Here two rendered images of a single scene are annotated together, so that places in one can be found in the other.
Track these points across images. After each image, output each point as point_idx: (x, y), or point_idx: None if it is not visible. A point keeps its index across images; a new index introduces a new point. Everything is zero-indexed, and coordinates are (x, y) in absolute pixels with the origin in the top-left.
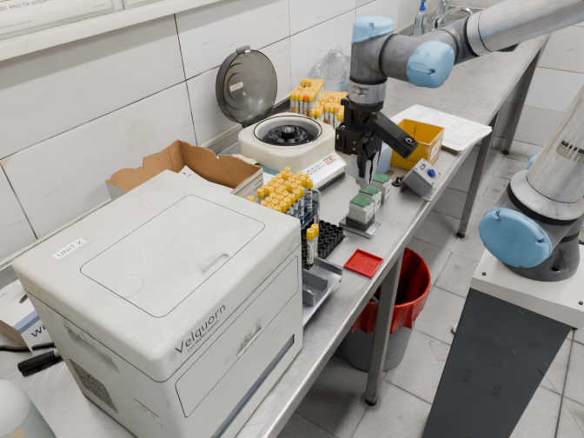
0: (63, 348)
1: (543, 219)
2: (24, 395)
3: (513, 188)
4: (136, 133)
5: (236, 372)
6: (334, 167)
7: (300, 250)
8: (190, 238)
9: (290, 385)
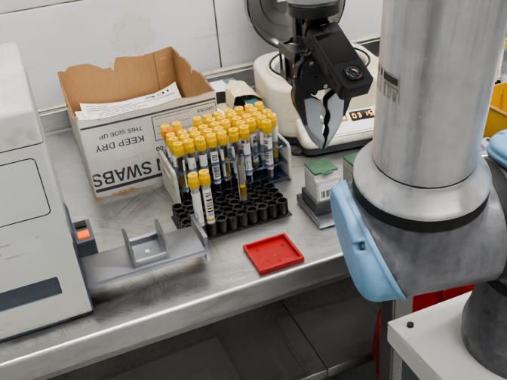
0: None
1: (367, 206)
2: None
3: (363, 148)
4: (125, 30)
5: None
6: (361, 126)
7: (40, 154)
8: None
9: (36, 344)
